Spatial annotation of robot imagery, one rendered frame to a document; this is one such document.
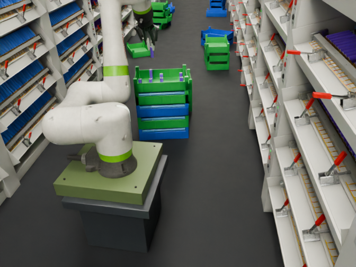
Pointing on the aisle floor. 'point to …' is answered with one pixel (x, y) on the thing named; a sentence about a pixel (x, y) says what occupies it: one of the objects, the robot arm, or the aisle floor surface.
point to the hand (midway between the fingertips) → (150, 44)
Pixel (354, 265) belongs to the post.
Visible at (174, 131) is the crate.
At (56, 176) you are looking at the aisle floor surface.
